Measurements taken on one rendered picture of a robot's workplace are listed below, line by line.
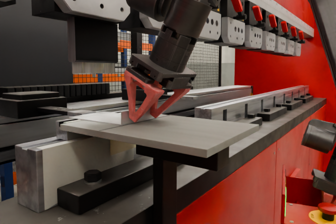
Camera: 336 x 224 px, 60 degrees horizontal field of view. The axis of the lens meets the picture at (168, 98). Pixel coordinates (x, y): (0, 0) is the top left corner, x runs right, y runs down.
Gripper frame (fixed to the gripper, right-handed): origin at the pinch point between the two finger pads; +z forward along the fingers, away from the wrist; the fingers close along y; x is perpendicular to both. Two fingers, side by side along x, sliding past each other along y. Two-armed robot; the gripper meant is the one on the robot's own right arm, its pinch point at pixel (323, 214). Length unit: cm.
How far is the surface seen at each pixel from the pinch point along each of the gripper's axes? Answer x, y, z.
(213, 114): -11.4, 34.3, -12.1
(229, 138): 39.7, 21.9, -20.3
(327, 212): 12.1, 2.4, -5.5
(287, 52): -96, 21, -41
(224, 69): -769, 183, 7
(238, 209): -0.5, 18.5, 7.9
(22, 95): 31, 66, -11
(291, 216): 12.0, 8.1, -1.6
